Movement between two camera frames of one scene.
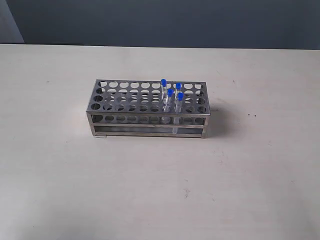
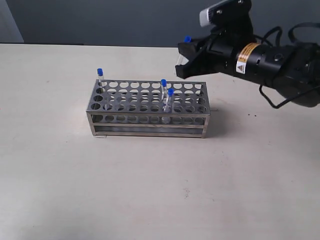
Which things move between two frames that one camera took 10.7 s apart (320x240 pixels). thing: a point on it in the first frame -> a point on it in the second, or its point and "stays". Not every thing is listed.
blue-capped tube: [176, 124] -> [182, 60]
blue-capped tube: [164, 92] stays
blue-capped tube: [178, 87] -> [100, 72]
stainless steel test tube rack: [141, 108] stays
